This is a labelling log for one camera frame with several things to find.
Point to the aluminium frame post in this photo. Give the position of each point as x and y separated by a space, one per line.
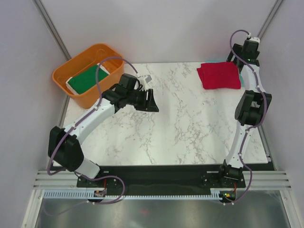
270 17
51 27

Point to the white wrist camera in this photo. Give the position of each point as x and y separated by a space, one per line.
145 79
252 38

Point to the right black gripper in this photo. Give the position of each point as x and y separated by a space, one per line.
237 48

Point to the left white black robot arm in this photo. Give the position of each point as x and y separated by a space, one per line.
65 143

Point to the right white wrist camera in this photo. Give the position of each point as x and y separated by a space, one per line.
252 38

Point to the teal folded t shirt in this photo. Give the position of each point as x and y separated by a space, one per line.
223 60

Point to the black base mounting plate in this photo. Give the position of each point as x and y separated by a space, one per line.
167 180

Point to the right aluminium frame post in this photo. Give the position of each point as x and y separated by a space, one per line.
270 17

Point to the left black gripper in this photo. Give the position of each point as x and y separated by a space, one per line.
149 105

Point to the red t shirt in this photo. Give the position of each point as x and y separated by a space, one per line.
219 75

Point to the left aluminium frame post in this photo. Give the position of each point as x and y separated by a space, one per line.
51 27

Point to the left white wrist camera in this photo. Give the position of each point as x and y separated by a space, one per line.
145 79

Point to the green folded t shirt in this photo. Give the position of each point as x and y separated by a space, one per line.
82 82

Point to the white slotted cable duct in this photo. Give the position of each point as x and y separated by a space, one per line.
94 195

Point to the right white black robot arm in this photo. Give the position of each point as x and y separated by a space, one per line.
252 107

